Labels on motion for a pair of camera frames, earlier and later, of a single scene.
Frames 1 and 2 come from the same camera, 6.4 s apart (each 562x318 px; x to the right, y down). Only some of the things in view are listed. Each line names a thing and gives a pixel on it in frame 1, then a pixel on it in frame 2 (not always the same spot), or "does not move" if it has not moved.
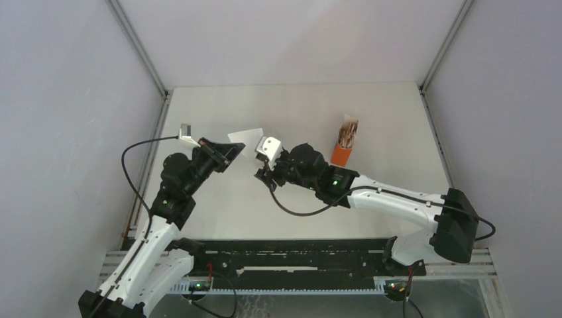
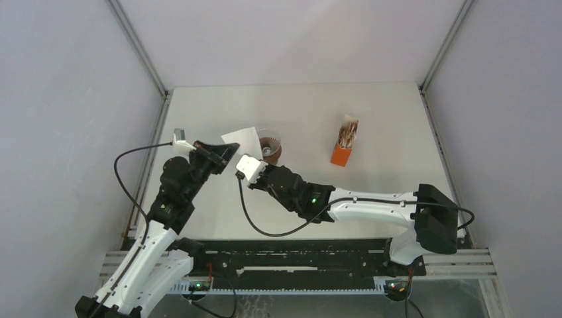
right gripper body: [283, 171] → [262, 181]
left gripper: [221, 154] does not move
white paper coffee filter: [247, 158] does not move
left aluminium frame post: [156, 128] does not move
